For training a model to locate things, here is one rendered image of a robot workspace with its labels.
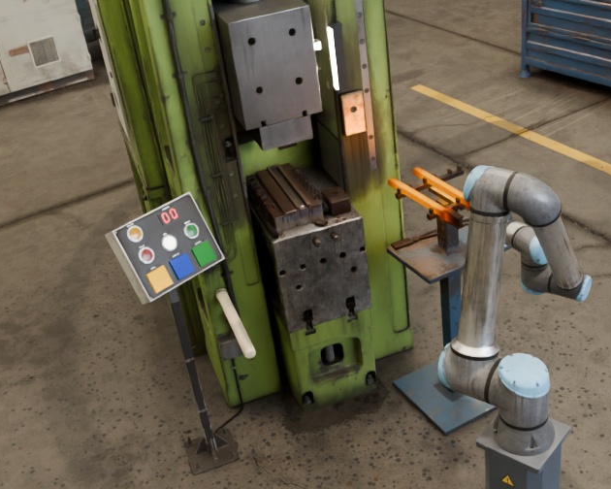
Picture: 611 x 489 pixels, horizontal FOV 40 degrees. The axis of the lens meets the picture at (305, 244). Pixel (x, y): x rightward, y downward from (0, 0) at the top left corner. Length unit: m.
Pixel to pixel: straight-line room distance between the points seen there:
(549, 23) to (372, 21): 3.65
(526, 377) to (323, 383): 1.34
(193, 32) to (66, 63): 5.32
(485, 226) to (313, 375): 1.49
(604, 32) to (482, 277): 4.17
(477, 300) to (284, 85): 1.07
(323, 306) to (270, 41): 1.12
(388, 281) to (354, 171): 0.60
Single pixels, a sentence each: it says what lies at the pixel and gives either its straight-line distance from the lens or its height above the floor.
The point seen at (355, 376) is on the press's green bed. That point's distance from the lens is 3.78.
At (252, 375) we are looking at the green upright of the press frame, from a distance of 3.83.
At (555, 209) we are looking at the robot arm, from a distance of 2.48.
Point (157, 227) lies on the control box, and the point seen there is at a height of 1.15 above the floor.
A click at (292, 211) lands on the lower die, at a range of 3.29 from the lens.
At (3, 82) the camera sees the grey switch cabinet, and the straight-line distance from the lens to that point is 8.27.
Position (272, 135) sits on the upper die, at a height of 1.32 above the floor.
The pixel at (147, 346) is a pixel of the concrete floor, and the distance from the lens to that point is 4.42.
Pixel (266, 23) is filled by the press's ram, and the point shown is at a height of 1.73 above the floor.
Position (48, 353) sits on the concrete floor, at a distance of 4.60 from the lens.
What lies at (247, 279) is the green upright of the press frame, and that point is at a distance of 3.55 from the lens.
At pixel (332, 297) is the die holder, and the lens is 3.48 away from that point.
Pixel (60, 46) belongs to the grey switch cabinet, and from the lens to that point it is 8.31.
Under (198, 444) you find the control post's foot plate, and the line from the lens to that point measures 3.77.
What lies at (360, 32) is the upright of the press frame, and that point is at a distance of 3.29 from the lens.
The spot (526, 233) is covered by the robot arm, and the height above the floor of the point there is 1.05.
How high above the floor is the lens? 2.57
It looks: 31 degrees down
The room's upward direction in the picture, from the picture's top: 8 degrees counter-clockwise
